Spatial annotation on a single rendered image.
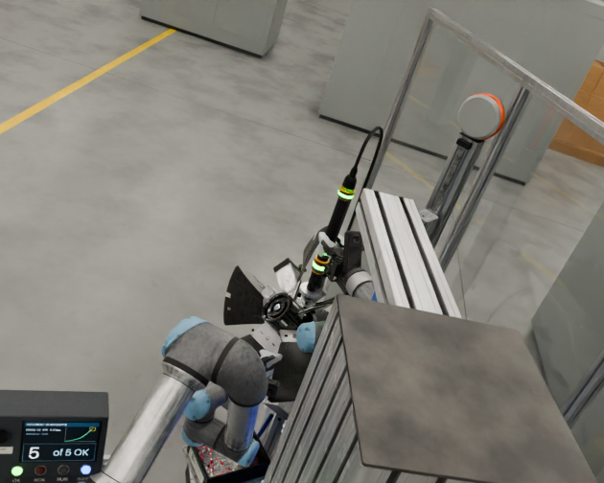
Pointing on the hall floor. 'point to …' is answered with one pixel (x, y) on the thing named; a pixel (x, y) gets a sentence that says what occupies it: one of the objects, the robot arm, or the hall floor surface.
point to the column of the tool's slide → (453, 184)
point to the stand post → (271, 432)
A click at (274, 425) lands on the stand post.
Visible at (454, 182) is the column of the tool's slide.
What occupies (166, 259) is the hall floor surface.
